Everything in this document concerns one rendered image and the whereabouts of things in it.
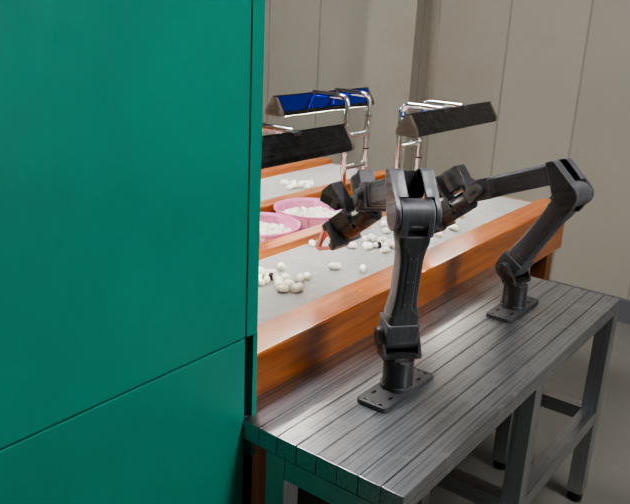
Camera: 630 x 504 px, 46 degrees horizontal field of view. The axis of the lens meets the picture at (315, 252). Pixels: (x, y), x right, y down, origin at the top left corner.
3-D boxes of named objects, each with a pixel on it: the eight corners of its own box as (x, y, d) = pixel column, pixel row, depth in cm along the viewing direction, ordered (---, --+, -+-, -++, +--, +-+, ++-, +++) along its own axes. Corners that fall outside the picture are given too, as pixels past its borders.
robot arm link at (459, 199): (442, 197, 205) (461, 184, 200) (453, 195, 209) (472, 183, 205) (454, 218, 203) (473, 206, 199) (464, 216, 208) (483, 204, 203)
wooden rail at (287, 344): (558, 248, 285) (566, 202, 280) (239, 446, 147) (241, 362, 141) (529, 242, 292) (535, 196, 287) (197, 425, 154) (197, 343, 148)
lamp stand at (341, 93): (368, 202, 303) (376, 91, 289) (340, 211, 287) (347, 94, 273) (331, 194, 313) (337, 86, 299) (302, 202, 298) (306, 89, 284)
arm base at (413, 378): (357, 366, 145) (387, 377, 141) (409, 335, 161) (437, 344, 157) (355, 402, 148) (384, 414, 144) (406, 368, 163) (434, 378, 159)
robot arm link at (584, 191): (490, 267, 198) (565, 178, 178) (504, 262, 202) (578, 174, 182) (506, 284, 195) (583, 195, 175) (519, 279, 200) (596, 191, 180)
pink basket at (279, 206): (364, 233, 259) (365, 207, 256) (318, 250, 239) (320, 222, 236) (304, 218, 274) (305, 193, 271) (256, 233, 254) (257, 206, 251)
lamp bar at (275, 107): (374, 105, 315) (375, 88, 312) (281, 117, 267) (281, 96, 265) (359, 103, 319) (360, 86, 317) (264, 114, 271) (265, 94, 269)
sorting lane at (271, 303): (534, 207, 288) (535, 202, 287) (197, 364, 149) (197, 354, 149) (464, 194, 305) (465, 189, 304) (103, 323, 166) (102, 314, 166)
